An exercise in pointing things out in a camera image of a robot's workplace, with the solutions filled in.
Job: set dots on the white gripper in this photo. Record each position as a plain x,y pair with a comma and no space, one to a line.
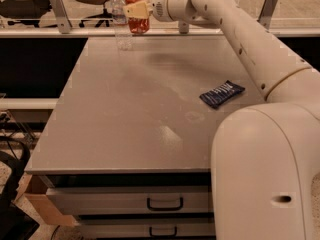
161,4

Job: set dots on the red coke can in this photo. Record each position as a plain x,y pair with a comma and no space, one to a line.
137,26

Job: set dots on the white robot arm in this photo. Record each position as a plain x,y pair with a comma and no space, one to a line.
264,157

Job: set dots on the clear plastic water bottle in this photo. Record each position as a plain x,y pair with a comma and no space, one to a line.
121,27

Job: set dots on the black office chair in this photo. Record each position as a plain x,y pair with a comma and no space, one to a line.
27,12

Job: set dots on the blue snack bag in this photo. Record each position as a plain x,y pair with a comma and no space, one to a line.
221,94

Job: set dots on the upper grey drawer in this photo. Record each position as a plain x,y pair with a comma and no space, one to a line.
127,200

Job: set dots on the grey drawer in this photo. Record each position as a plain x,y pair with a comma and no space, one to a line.
127,200
188,228

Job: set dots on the cardboard box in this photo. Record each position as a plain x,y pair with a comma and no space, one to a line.
32,189

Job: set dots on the lower grey drawer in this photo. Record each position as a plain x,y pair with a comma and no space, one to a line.
188,228

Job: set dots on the middle metal bracket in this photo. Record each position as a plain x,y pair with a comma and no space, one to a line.
183,27

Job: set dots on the metal bracket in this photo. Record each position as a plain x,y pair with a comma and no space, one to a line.
266,13
183,27
63,23

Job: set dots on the left metal bracket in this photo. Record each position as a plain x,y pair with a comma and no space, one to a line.
63,23

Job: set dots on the right metal bracket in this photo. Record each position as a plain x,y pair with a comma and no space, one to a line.
266,13

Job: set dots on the black upper drawer handle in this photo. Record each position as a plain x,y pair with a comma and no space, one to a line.
165,205

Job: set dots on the black drawer handle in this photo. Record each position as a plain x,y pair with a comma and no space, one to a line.
163,232
165,205

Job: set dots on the black lower drawer handle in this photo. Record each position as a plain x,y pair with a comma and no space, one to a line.
163,232

